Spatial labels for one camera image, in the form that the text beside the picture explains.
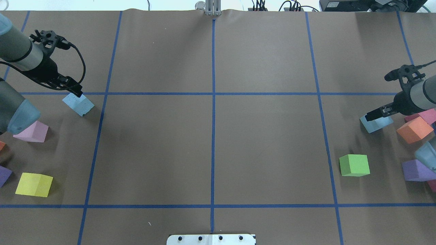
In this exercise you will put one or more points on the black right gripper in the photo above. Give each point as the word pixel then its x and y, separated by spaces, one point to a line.
pixel 404 104

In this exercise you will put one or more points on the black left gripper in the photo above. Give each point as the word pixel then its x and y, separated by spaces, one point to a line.
pixel 48 69

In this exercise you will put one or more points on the light blue foam block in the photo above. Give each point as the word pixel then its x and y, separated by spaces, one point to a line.
pixel 81 105
pixel 377 124

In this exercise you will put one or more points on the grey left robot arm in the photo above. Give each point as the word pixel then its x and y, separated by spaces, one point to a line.
pixel 30 56

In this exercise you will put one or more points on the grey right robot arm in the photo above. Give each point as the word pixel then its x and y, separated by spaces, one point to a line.
pixel 413 99

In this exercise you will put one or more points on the orange foam block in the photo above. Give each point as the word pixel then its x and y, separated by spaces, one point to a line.
pixel 2 145
pixel 414 130

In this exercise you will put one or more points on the green foam block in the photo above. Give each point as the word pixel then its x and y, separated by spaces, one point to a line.
pixel 354 165

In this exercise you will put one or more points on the pink foam block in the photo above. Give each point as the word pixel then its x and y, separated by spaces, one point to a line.
pixel 36 132

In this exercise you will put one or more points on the purple foam block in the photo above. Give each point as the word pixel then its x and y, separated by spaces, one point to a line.
pixel 414 170
pixel 5 173

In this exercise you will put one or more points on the small magenta foam block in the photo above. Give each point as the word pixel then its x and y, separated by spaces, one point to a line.
pixel 432 185

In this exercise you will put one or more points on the yellow foam block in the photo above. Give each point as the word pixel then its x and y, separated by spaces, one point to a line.
pixel 32 184

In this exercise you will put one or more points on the black monitor base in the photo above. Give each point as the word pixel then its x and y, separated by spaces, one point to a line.
pixel 411 6

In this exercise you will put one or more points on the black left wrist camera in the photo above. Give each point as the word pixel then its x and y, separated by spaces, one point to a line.
pixel 48 41

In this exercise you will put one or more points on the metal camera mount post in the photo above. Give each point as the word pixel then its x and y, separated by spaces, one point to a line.
pixel 210 7

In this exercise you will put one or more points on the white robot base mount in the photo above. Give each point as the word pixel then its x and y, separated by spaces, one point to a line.
pixel 212 239

